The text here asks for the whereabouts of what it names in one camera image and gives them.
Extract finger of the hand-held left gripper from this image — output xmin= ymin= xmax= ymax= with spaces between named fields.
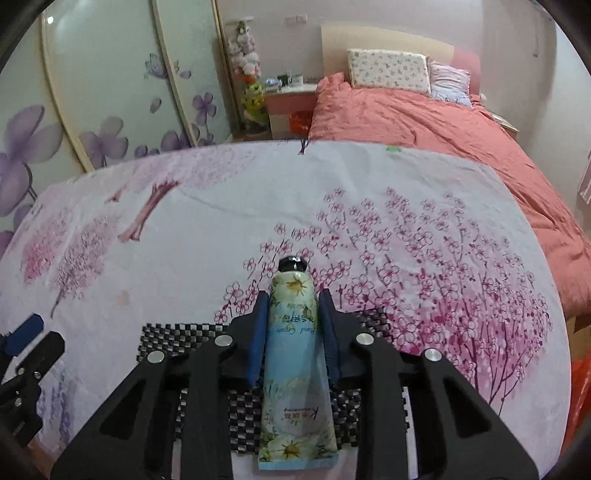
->
xmin=0 ymin=314 xmax=66 ymax=444

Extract black checkered mat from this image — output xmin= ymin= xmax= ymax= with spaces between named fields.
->
xmin=139 ymin=309 xmax=409 ymax=455

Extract column of plush toys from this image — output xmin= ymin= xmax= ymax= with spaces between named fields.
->
xmin=226 ymin=21 xmax=264 ymax=79

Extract beige and pink headboard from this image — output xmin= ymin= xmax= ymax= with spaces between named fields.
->
xmin=320 ymin=25 xmax=483 ymax=95

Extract wardrobe with purple flowers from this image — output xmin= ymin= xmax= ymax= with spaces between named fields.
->
xmin=0 ymin=0 xmax=232 ymax=259

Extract basket with red bag liner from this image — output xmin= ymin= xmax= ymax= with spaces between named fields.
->
xmin=570 ymin=360 xmax=591 ymax=444

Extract pink nightstand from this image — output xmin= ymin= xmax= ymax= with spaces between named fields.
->
xmin=264 ymin=83 xmax=319 ymax=139

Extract wooden bedside table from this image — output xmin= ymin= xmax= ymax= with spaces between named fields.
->
xmin=489 ymin=111 xmax=520 ymax=139

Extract floral white pillow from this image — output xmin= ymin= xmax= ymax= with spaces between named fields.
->
xmin=346 ymin=48 xmax=432 ymax=95

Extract floral printed blanket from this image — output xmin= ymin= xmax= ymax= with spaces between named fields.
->
xmin=0 ymin=141 xmax=573 ymax=480

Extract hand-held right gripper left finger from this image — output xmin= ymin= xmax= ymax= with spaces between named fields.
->
xmin=50 ymin=291 xmax=271 ymax=480

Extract floral hand cream tube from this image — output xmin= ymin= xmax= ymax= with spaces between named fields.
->
xmin=257 ymin=256 xmax=334 ymax=472

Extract yellow plush toy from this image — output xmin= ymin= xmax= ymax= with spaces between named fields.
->
xmin=242 ymin=80 xmax=269 ymax=127

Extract pink duvet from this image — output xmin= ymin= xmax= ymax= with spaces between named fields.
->
xmin=307 ymin=71 xmax=591 ymax=319

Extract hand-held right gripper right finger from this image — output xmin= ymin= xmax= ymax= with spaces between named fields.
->
xmin=318 ymin=288 xmax=539 ymax=480

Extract pink ruffled pillow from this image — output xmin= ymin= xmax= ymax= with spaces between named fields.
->
xmin=429 ymin=64 xmax=474 ymax=107

